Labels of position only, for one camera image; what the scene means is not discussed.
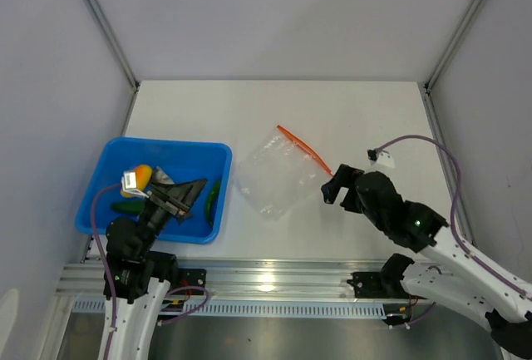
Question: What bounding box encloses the aluminium frame post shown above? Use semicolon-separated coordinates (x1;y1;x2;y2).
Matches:
422;0;510;91
62;0;140;91

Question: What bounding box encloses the dark green cucumber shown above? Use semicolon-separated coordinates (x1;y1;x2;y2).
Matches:
111;200;145;215

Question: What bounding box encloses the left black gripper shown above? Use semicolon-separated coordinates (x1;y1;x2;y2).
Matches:
136;177;208;256

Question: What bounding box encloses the grey toy fish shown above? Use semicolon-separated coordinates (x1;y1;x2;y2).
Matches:
150;166;175;185

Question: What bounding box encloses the clear zip bag orange zipper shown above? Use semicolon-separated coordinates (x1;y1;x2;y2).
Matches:
234;125;333;220

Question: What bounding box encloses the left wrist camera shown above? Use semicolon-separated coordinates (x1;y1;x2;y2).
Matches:
121;170;150;199

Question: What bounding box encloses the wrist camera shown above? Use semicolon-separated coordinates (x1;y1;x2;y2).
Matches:
367;149;395;168
121;170;150;199

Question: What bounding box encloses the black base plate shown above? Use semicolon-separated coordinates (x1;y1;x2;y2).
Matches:
347;271;390;299
176;269;207;296

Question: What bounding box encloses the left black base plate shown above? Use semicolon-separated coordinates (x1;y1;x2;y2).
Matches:
176;269;207;296

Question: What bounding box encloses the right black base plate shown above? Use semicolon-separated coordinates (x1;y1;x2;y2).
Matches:
347;271;390;299

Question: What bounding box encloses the green chili pepper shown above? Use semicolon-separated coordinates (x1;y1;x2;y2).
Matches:
204;180;221;227

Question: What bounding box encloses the aluminium mounting rail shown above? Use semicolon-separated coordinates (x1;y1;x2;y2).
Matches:
56;259;421;303

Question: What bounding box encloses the right aluminium frame post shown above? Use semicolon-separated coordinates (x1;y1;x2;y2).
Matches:
422;0;510;91

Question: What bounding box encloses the blue plastic bin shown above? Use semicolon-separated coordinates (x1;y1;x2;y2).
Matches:
75;137;232;244

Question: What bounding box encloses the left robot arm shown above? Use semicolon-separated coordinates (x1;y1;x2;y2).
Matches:
96;172;210;359

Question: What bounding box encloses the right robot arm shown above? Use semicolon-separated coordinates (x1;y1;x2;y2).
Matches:
321;165;531;359

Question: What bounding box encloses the white slotted cable duct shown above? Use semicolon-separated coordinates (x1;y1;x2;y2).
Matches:
72;300;387;319

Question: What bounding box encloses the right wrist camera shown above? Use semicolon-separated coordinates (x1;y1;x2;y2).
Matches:
367;149;395;168

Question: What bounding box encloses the yellow orange mango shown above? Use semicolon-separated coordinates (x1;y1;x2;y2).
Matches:
121;165;153;199

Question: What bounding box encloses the left aluminium frame post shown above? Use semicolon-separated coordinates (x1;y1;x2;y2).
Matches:
62;0;140;91

